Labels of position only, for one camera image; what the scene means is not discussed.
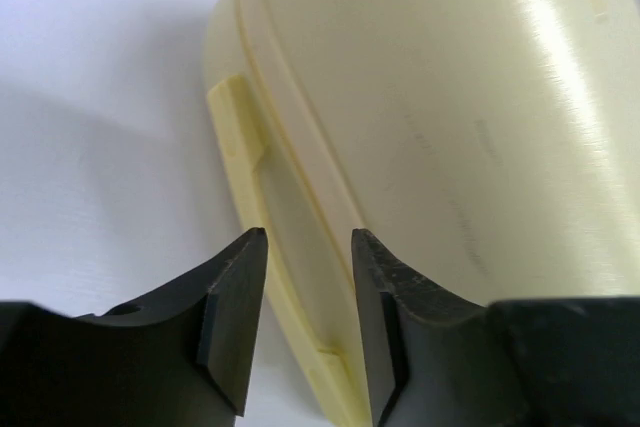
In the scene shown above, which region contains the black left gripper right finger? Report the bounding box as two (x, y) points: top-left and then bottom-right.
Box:
(351, 229), (639, 426)

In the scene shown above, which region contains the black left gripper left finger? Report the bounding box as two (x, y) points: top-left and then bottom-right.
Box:
(1, 228), (268, 426)

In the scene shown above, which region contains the yellow suitcase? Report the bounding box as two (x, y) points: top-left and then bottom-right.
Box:
(204, 0), (639, 426)

